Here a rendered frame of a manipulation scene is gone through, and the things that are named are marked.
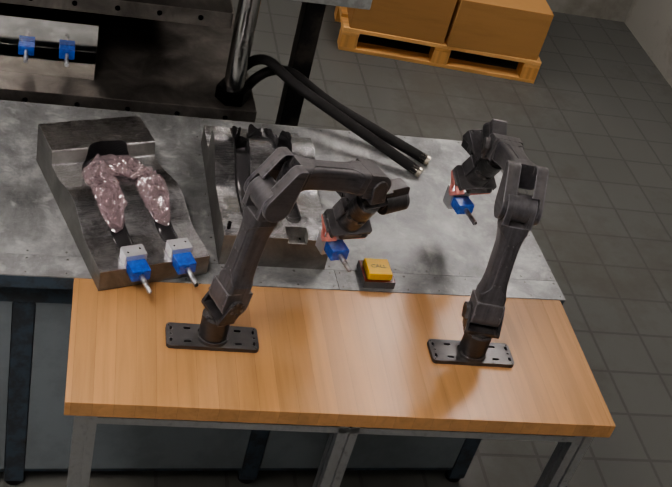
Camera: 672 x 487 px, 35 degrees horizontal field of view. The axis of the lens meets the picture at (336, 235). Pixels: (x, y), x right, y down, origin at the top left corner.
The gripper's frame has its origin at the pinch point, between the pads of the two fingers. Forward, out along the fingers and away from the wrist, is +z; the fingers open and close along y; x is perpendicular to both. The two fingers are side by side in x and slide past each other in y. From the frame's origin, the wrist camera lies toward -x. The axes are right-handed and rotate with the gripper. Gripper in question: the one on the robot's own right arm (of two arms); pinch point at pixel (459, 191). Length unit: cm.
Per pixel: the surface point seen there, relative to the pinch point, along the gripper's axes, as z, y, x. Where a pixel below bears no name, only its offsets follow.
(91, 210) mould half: 7, 92, -1
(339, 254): -9.2, 40.6, 18.7
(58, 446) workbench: 67, 96, 41
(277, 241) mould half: 2, 51, 11
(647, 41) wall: 196, -265, -175
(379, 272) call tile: 1.6, 26.2, 19.9
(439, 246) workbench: 10.8, 3.2, 10.6
